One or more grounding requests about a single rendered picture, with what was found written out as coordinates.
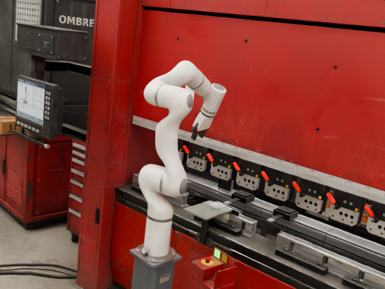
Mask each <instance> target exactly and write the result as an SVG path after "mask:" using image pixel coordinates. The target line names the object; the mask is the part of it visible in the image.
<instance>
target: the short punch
mask: <svg viewBox="0 0 385 289"><path fill-rule="evenodd" d="M233 183H234V180H232V181H229V180H228V181H225V180H223V179H220V178H219V181H218V190H220V191H222V192H224V193H227V194H230V195H231V192H232V190H233Z"/></svg>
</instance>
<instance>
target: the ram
mask: <svg viewBox="0 0 385 289"><path fill-rule="evenodd" d="M181 61H189V62H191V63H193V64H194V65H195V66H196V67H197V68H198V69H199V70H200V71H201V72H202V73H203V74H204V76H205V77H206V78H207V79H208V80H209V82H210V83H211V84H214V83H216V84H220V85H222V86H224V87H225V88H226V93H225V96H224V98H223V100H222V103H221V105H220V106H219V108H218V111H217V114H216V115H215V116H214V119H213V121H212V124H211V126H210V127H209V128H208V129H207V131H206V132H205V134H204V137H207V138H210V139H213V140H217V141H220V142H223V143H227V144H229V145H233V146H236V147H240V148H242V149H246V150H250V151H253V152H256V153H259V154H263V155H266V156H269V157H272V158H276V159H280V160H282V161H285V162H289V163H293V164H295V165H299V166H302V167H306V168H309V169H312V170H316V171H319V172H322V173H325V174H329V175H332V176H335V177H339V178H342V179H346V180H349V181H352V182H356V183H359V184H362V185H365V186H369V187H371V188H375V189H378V190H382V191H384V192H385V33H380V32H368V31H362V30H350V29H339V28H327V27H321V26H309V25H297V24H286V23H279V22H268V21H256V20H249V19H238V18H226V17H215V16H208V15H196V14H185V13H173V12H166V11H154V10H143V19H142V30H141V38H140V49H139V61H138V68H137V79H136V91H135V103H134V110H133V115H134V116H137V117H140V118H143V119H147V120H151V121H153V122H157V123H159V122H160V121H161V120H163V119H164V118H165V117H167V116H168V114H169V110H168V108H163V107H158V106H153V105H151V104H149V103H148V102H147V101H146V100H145V98H144V89H145V87H146V86H147V84H148V83H149V82H150V81H152V80H153V79H155V78H157V77H159V76H162V75H165V74H166V73H169V72H170V71H171V70H173V69H174V68H175V67H176V65H177V64H179V63H180V62H181ZM203 102H204V99H203V98H201V97H200V96H199V95H197V94H196V93H195V95H194V104H193V107H192V110H191V111H190V113H189V114H188V115H187V116H186V117H185V118H184V119H183V120H182V122H181V123H180V126H179V129H180V130H183V131H187V132H190V133H193V131H192V130H191V129H192V128H193V124H194V122H195V120H196V118H197V116H198V114H199V113H200V112H201V108H202V105H203ZM178 138H179V139H183V140H186V141H188V142H192V143H195V144H198V145H201V146H204V147H208V148H210V149H213V150H217V151H220V152H223V153H226V154H229V155H233V156H235V157H239V158H242V159H245V160H248V161H251V162H254V163H258V164H260V165H264V166H267V167H271V168H273V169H276V170H279V171H283V172H286V173H289V174H292V175H295V176H298V177H301V178H305V179H308V180H311V181H314V182H317V183H320V184H323V185H327V186H330V187H332V188H335V189H339V190H342V191H345V192H348V193H352V194H355V195H357V196H361V197H364V198H367V199H370V200H373V201H377V202H380V203H383V204H385V198H383V197H379V196H376V195H374V194H370V193H367V192H363V191H361V190H357V189H354V188H351V187H348V186H344V185H341V184H338V183H335V182H332V181H328V180H326V179H322V178H319V177H315V176H312V175H309V174H306V173H302V172H300V171H296V170H293V169H290V168H287V167H283V166H280V165H277V164H274V163H270V162H267V161H264V160H261V159H258V158H255V157H251V156H248V155H245V154H241V153H238V152H235V151H232V150H229V149H225V148H223V147H219V146H216V145H213V144H209V143H206V142H203V141H200V140H197V139H196V140H193V139H192V138H190V137H187V136H184V135H181V134H178Z"/></svg>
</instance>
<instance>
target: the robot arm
mask: <svg viewBox="0 0 385 289"><path fill-rule="evenodd" d="M184 85H187V86H188V87H189V88H190V89H191V90H193V91H194V92H195V93H196V94H197V95H199V96H200V97H201V98H203V99H204V102H203V105H202V108H201V112H200V113H199V114H198V116H197V118H196V120H195V122H194V124H193V128H192V129H191V130H192V136H191V138H192V139H193V140H196V138H197V134H198V132H199V131H200V132H199V134H198V135H199V136H200V137H201V138H203V136H204V134H205V132H206V131H207V129H208V128H209V127H210V126H211V124H212V121H213V119H214V116H215V115H216V114H217V111H218V108H219V106H220V105H221V103H222V100H223V98H224V96H225V93H226V88H225V87H224V86H222V85H220V84H216V83H214V84H211V83H210V82H209V80H208V79H207V78H206V77H205V76H204V74H203V73H202V72H201V71H200V70H199V69H198V68H197V67H196V66H195V65H194V64H193V63H191V62H189V61H181V62H180V63H179V64H177V65H176V67H175V68H174V69H173V70H171V71H170V72H169V73H166V74H165V75H162V76H159V77H157V78H155V79H153V80H152V81H150V82H149V83H148V84H147V86H146V87H145V89H144V98H145V100H146V101H147V102H148V103H149V104H151V105H153V106H158V107H163V108H168V110H169V114H168V116H167V117H165V118H164V119H163V120H161V121H160V122H159V123H158V125H157V126H156V131H155V146H156V151H157V154H158V156H159V157H160V158H161V160H162V161H163V163H164V165H165V167H163V166H159V165H154V164H149V165H145V166H144V167H143V168H142V169H141V171H140V173H139V178H138V181H139V186H140V189H141V191H142V193H143V195H144V197H145V199H146V201H147V204H148V210H147V221H146V232H145V238H144V244H140V245H139V246H138V247H137V248H136V255H137V256H138V257H139V258H140V259H142V260H144V261H147V262H150V263H166V262H169V261H172V260H173V259H174V258H175V255H176V252H175V250H174V249H173V248H172V247H171V246H170V237H171V228H172V218H173V212H174V208H173V206H172V205H171V203H170V202H169V201H168V200H167V199H166V197H165V196H164V195H167V196H170V197H180V196H182V195H183V194H184V193H185V191H186V189H187V184H188V181H187V175H186V172H185V170H184V167H183V165H182V162H181V160H180V157H179V153H178V131H179V126H180V123H181V122H182V120H183V119H184V118H185V117H186V116H187V115H188V114H189V113H190V111H191V110H192V108H193V104H194V99H193V96H192V94H191V93H190V92H189V91H188V90H186V89H184V88H181V87H182V86H184ZM195 130H197V132H196V131H195Z"/></svg>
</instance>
